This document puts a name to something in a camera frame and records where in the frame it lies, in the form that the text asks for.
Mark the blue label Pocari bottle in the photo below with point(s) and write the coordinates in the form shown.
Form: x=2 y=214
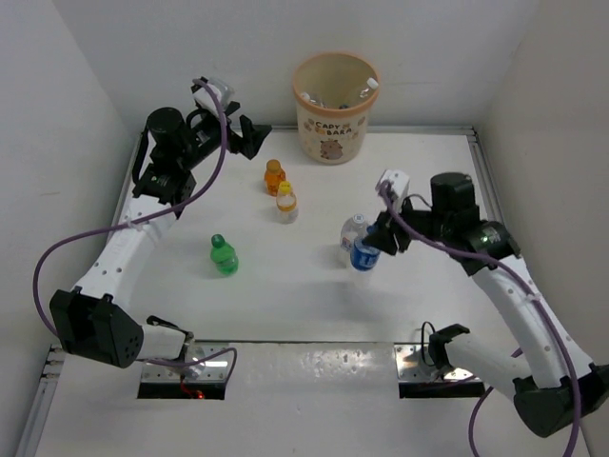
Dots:
x=363 y=258

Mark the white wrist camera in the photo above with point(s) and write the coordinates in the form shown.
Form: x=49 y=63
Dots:
x=396 y=185
x=209 y=92

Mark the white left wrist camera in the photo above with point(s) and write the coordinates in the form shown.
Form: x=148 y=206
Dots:
x=209 y=92

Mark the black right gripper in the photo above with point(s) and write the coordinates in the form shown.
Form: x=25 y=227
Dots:
x=388 y=236

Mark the metal base plate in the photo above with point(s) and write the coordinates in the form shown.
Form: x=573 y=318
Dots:
x=214 y=370
x=414 y=366

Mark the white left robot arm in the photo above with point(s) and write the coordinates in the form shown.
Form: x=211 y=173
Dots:
x=92 y=318

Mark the clear bottle orange blue label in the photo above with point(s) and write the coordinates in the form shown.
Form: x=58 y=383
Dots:
x=352 y=228

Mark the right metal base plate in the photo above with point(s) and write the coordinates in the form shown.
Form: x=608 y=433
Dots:
x=414 y=366

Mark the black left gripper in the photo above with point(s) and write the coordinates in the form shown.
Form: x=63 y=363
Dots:
x=248 y=137

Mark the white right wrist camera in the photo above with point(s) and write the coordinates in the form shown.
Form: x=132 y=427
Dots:
x=396 y=185

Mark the beige capybara plastic bin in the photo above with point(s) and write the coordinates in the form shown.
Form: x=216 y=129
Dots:
x=333 y=136

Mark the orange juice bottle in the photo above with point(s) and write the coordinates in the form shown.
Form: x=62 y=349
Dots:
x=274 y=176

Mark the clear bottle QR cap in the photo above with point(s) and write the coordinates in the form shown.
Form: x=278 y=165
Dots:
x=314 y=100

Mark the yellow cap small bottle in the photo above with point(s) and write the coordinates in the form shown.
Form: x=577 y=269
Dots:
x=286 y=203

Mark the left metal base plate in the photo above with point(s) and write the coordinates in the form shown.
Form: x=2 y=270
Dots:
x=214 y=370

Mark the clear bottle blue label tall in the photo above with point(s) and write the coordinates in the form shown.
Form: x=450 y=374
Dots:
x=366 y=90

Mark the green plastic bottle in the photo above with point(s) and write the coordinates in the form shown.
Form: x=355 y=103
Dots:
x=223 y=255

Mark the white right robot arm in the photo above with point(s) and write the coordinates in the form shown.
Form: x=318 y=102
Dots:
x=552 y=381

